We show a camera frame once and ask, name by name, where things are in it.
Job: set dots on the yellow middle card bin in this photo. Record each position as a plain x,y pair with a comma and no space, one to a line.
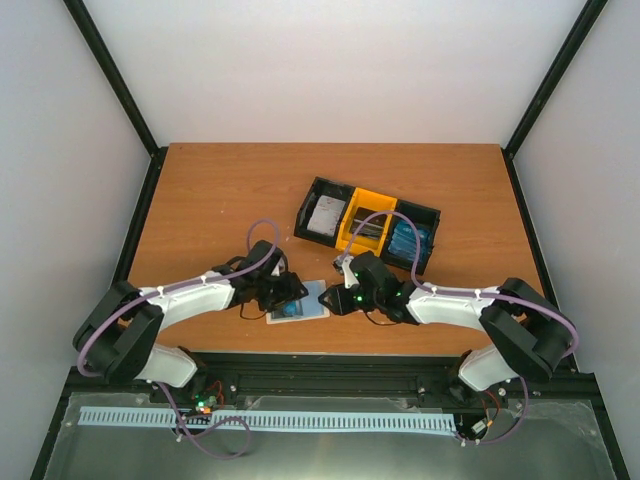
373,201

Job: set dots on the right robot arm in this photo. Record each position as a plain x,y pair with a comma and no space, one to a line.
528,336

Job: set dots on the black card stack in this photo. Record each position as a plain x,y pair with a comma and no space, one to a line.
368,228

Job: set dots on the black left card bin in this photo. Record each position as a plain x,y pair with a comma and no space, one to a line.
321,186

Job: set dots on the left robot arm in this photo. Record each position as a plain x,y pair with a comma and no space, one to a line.
118,341

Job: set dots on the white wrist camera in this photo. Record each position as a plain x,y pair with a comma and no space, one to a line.
342,264
280,268

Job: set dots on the black frame post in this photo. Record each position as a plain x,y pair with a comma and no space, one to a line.
571,45
109,68

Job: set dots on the black frame post right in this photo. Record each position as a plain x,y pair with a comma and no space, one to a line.
571,45

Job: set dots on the beige card holder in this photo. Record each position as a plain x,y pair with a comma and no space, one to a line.
304,309

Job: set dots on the black frame post left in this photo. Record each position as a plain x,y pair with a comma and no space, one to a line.
109,68

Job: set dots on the black front frame rail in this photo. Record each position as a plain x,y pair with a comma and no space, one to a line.
424,382

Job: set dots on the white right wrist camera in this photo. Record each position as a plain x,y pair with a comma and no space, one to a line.
342,264

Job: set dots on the blue VIP card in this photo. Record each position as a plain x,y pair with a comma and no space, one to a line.
289,310

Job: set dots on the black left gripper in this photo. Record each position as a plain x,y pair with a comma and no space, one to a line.
290,291

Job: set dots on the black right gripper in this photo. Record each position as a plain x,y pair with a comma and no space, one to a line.
340,305

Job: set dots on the light blue cable duct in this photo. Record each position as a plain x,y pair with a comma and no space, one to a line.
275,421

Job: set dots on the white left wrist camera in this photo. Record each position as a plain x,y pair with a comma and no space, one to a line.
280,268

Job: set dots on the blue card stack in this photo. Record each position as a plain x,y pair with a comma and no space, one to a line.
402,246

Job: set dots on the white card stack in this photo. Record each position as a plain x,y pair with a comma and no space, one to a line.
325,216

